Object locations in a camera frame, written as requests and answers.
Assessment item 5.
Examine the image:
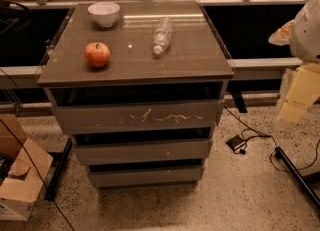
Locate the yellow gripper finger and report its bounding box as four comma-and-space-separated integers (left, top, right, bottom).
268, 20, 295, 46
273, 62, 320, 128

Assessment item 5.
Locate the grey drawer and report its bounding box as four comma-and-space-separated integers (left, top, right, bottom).
54, 100, 223, 135
88, 166, 204, 187
74, 139, 212, 166

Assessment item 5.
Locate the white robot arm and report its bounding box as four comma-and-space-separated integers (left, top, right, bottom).
268, 0, 320, 128

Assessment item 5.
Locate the grey drawer cabinet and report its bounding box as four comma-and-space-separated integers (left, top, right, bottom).
38, 2, 233, 175

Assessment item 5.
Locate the grey bottom drawer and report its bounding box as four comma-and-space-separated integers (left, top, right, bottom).
88, 166, 204, 187

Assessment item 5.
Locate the grey top drawer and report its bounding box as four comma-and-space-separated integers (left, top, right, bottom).
54, 100, 223, 135

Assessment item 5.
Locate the black metal stand leg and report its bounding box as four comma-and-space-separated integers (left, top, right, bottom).
275, 147, 320, 210

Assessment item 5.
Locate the black power adapter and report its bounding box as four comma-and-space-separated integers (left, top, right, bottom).
226, 135, 245, 151

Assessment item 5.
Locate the clear plastic water bottle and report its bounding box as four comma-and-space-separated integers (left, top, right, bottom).
153, 17, 173, 55

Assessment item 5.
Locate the white ceramic bowl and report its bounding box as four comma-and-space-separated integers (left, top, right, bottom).
88, 2, 120, 27

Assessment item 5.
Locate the red apple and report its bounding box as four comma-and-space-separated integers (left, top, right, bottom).
84, 42, 110, 68

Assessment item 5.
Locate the black left stand leg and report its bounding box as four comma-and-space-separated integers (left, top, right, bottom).
45, 139, 72, 201

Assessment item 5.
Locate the brown cardboard box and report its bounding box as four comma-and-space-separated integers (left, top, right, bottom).
0, 114, 53, 221

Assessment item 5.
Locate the black floor cable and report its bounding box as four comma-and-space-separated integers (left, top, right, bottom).
225, 106, 320, 173

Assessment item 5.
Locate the black cable at left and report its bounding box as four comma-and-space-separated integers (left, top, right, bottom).
0, 68, 76, 231

